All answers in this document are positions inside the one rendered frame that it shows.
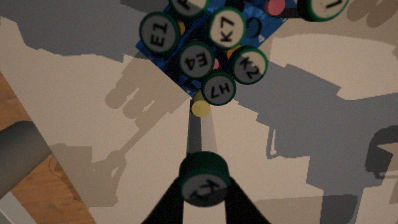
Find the blue tube rack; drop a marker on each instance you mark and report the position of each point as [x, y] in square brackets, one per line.
[254, 13]

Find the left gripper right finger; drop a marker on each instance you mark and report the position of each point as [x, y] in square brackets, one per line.
[239, 209]

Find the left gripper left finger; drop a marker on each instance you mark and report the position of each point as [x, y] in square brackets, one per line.
[169, 209]

